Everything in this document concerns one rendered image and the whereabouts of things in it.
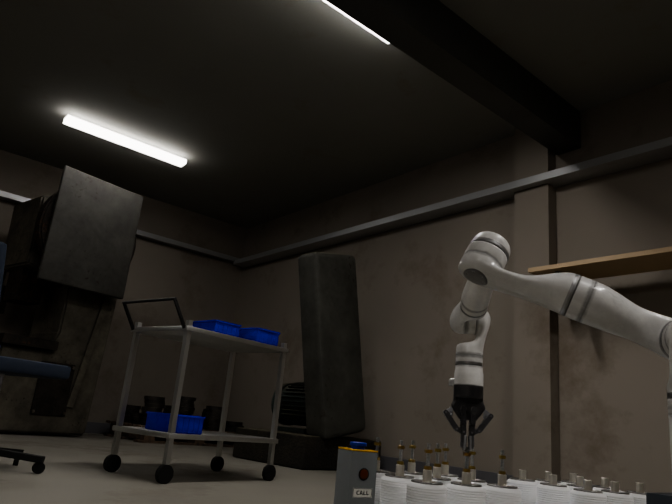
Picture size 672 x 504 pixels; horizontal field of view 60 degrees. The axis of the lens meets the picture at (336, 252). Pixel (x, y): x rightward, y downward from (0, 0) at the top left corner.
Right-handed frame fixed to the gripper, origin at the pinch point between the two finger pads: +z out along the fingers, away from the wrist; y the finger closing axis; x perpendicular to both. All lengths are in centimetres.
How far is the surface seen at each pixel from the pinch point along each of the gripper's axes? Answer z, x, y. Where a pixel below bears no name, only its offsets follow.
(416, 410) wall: -19, 376, 2
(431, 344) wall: -77, 366, 12
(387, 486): 12.2, -0.1, -19.3
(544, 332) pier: -79, 277, 88
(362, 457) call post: 5.2, -15.4, -25.4
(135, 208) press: -197, 387, -297
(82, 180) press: -204, 336, -330
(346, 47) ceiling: -255, 191, -66
